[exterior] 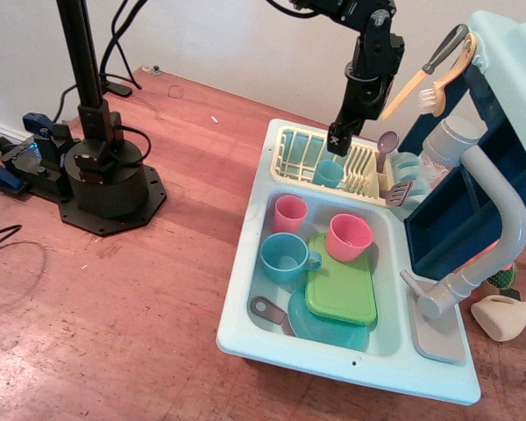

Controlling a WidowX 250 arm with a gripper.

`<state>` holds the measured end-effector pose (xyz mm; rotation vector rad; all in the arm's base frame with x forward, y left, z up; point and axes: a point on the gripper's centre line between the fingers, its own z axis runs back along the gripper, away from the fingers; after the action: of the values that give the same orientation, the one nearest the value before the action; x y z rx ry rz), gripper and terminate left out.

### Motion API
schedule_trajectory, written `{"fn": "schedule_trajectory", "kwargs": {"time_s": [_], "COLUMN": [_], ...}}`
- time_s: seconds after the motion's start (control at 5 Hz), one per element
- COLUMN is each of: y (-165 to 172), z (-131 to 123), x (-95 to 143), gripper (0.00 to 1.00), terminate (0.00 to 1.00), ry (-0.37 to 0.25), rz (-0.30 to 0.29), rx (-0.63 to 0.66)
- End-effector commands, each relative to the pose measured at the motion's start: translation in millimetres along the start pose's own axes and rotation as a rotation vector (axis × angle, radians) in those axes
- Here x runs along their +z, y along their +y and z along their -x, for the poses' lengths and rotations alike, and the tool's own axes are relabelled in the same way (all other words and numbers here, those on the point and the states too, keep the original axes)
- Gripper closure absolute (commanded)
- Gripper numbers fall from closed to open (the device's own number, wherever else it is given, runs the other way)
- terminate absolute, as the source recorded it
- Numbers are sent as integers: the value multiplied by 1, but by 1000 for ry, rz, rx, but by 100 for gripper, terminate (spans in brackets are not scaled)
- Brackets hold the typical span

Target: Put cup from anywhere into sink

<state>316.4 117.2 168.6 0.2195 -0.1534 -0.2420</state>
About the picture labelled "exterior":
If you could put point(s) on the toy knife grey handle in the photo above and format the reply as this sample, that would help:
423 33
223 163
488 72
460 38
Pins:
454 39

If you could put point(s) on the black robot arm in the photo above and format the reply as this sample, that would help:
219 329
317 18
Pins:
370 74

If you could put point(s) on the purple toy spoon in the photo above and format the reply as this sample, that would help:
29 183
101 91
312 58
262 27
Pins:
387 143

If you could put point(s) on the green cutting board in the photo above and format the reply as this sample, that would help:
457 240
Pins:
342 291

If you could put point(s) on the purple toy spatula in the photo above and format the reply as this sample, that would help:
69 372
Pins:
397 194

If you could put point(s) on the light teal plate in rack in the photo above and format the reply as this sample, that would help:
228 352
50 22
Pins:
406 167

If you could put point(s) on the pink cup upright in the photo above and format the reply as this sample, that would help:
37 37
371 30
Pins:
289 213

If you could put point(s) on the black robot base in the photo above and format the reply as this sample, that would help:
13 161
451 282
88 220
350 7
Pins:
113 190

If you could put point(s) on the tan dish brush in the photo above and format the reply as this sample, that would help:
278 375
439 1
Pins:
433 101

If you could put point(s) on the clear soap bottle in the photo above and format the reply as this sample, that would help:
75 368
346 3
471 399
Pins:
445 144

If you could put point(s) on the blue black clamp device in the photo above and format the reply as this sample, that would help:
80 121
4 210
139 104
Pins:
37 165

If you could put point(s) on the pink cup tilted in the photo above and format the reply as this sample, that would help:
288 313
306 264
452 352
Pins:
348 237

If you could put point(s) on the beige toy jug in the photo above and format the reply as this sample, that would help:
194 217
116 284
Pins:
502 318

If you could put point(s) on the dark blue toy shelf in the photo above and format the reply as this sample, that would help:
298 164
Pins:
457 219

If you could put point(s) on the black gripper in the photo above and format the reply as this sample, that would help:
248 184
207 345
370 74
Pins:
364 100

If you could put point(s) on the light blue toy sink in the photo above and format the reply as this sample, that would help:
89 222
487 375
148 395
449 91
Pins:
390 360

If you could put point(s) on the green toy vegetable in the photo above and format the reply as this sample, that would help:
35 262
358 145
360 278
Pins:
504 279

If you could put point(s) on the cream dish rack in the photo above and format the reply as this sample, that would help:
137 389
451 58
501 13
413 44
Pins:
297 152

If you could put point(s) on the blue mug with handle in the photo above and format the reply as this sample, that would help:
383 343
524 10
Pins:
286 257

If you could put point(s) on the teal cup in rack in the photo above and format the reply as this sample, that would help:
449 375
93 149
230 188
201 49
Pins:
328 174

